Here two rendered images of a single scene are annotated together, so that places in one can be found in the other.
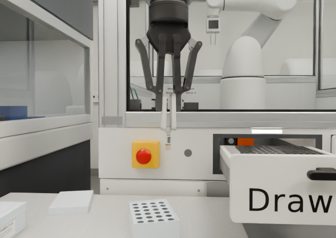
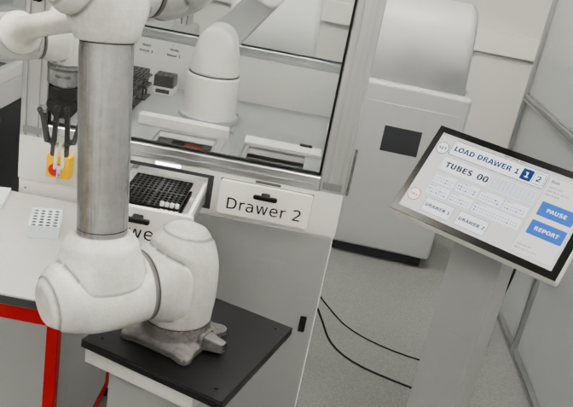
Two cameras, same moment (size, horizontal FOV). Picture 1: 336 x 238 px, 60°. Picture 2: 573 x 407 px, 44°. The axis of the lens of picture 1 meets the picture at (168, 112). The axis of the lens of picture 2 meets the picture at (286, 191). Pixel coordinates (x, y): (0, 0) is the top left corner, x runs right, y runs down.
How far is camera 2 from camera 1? 1.55 m
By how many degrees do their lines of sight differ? 20
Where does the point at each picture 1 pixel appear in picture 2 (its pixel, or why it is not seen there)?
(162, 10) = (55, 94)
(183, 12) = (71, 95)
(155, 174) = (68, 183)
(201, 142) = not seen: hidden behind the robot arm
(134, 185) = (49, 188)
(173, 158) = not seen: hidden behind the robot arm
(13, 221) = not seen: outside the picture
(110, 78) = (32, 92)
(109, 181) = (26, 182)
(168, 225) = (51, 229)
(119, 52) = (43, 68)
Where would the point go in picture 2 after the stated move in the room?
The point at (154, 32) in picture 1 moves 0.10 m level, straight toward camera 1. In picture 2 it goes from (51, 104) to (41, 114)
